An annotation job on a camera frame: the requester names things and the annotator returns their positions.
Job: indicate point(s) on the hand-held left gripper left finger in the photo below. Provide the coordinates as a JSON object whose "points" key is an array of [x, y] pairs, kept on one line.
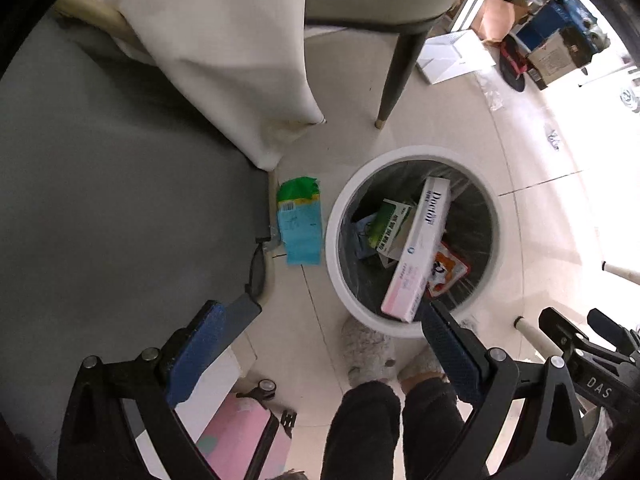
{"points": [[200, 355]]}

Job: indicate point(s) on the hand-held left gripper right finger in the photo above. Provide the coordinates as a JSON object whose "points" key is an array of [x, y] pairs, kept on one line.
{"points": [[452, 355]]}

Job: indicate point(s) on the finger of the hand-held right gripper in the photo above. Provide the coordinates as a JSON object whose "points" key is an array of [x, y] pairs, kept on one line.
{"points": [[612, 326], [565, 332]]}

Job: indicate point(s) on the red and white wrapper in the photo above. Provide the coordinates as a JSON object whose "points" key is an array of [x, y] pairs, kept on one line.
{"points": [[447, 270]]}

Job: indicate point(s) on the long white toothpaste box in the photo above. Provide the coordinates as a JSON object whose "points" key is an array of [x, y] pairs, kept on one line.
{"points": [[420, 245]]}

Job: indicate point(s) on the white and green carton box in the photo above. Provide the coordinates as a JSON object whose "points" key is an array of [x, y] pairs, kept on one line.
{"points": [[387, 225]]}

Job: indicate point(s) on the blue plastic bag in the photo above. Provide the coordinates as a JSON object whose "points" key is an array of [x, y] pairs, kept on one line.
{"points": [[362, 240]]}

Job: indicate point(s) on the white round trash bin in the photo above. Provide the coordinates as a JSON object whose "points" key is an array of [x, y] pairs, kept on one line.
{"points": [[334, 260]]}

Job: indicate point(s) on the green and blue packet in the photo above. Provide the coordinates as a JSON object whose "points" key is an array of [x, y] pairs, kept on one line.
{"points": [[299, 225]]}

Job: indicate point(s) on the white table leg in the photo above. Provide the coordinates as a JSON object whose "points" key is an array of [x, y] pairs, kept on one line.
{"points": [[532, 336], [620, 270]]}

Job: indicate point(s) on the flat white box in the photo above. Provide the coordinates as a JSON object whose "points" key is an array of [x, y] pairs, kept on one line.
{"points": [[220, 385]]}

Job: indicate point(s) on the grey fluffy slipper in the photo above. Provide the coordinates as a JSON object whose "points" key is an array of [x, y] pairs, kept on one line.
{"points": [[365, 355], [417, 365]]}

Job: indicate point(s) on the pink suitcase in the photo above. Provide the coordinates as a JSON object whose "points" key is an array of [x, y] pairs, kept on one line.
{"points": [[240, 435]]}

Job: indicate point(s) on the person's legs dark trousers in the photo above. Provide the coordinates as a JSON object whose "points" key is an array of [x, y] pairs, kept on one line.
{"points": [[360, 435]]}

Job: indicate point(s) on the dark grey board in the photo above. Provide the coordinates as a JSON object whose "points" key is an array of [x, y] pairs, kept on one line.
{"points": [[100, 185]]}

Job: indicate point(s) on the black weight plate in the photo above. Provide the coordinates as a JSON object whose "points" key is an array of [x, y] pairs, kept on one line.
{"points": [[515, 67]]}

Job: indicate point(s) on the brown printed box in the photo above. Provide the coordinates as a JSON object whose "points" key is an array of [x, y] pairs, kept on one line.
{"points": [[552, 57]]}

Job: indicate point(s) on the white cloth bag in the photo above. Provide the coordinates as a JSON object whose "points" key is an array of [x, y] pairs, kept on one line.
{"points": [[225, 60]]}

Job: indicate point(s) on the blue box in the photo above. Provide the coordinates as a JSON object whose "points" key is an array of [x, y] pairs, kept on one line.
{"points": [[555, 12]]}

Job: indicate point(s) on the cardboard box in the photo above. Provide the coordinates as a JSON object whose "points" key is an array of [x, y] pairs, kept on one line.
{"points": [[495, 15]]}

